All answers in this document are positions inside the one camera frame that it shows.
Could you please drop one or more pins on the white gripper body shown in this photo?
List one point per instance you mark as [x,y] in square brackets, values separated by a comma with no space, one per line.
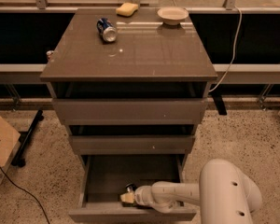
[142,195]

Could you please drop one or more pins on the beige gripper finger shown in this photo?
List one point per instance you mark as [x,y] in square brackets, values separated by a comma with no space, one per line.
[127,197]

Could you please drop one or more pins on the green soda can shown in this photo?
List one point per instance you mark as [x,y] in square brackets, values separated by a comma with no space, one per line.
[131,187]

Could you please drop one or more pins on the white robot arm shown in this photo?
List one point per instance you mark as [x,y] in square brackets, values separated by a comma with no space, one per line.
[224,194]

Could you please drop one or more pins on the grey open bottom drawer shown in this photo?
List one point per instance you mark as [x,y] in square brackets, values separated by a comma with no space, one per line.
[106,178]

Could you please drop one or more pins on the grey middle drawer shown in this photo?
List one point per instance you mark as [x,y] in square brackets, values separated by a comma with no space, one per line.
[128,145]

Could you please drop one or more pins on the grey drawer cabinet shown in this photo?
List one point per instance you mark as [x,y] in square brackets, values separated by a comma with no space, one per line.
[165,44]

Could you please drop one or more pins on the grey top drawer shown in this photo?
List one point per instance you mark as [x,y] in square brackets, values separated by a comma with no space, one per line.
[128,112]

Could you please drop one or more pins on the small can behind cabinet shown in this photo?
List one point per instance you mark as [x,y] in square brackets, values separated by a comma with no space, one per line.
[49,54]

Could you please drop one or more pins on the blue soda can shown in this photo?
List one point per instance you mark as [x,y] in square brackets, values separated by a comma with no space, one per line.
[106,30]

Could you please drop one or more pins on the black stand leg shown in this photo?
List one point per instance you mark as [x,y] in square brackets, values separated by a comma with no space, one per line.
[25,139]

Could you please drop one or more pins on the cardboard box left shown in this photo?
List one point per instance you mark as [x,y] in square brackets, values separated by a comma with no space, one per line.
[9,145]

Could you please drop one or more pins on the white shallow bowl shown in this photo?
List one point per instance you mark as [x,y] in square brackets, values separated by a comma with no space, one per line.
[172,15]

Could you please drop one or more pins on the yellow sponge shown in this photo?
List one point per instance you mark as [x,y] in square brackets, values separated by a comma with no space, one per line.
[127,9]

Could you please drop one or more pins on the black bracket under rail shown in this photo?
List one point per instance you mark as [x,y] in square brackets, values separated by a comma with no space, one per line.
[219,103]

